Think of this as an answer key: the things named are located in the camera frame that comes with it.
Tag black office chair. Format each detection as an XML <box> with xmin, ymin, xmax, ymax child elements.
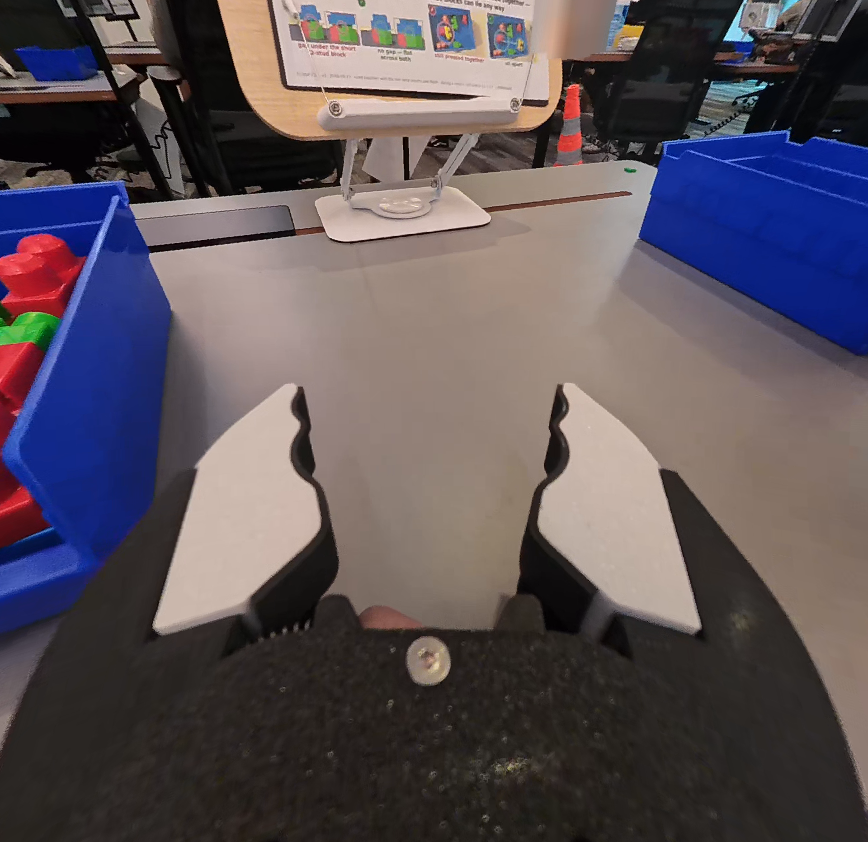
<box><xmin>597</xmin><ymin>0</ymin><xmax>750</xmax><ymax>161</ymax></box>

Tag small blue tray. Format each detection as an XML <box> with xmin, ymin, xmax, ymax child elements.
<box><xmin>17</xmin><ymin>46</ymin><xmax>100</xmax><ymax>82</ymax></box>

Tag orange traffic cone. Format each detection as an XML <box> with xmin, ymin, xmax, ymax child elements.
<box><xmin>555</xmin><ymin>83</ymin><xmax>585</xmax><ymax>166</ymax></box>

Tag wooden clipboard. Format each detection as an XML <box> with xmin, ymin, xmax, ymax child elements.
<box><xmin>211</xmin><ymin>0</ymin><xmax>564</xmax><ymax>142</ymax></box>

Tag printed instruction sheet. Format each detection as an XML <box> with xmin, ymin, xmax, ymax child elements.
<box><xmin>265</xmin><ymin>0</ymin><xmax>553</xmax><ymax>104</ymax></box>

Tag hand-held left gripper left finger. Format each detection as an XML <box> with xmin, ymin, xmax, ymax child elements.
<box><xmin>152</xmin><ymin>384</ymin><xmax>339</xmax><ymax>637</ymax></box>

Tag blue plastic bin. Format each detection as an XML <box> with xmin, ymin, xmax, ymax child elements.
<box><xmin>639</xmin><ymin>130</ymin><xmax>868</xmax><ymax>355</ymax></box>
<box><xmin>0</xmin><ymin>180</ymin><xmax>173</xmax><ymax>635</ymax></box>

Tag pile of colourful toy blocks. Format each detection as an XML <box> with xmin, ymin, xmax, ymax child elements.
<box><xmin>0</xmin><ymin>235</ymin><xmax>85</xmax><ymax>547</ymax></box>

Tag white document stand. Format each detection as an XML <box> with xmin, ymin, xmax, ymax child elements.
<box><xmin>315</xmin><ymin>94</ymin><xmax>526</xmax><ymax>243</ymax></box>

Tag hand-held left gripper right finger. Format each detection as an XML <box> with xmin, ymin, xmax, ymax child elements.
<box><xmin>520</xmin><ymin>381</ymin><xmax>703</xmax><ymax>637</ymax></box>

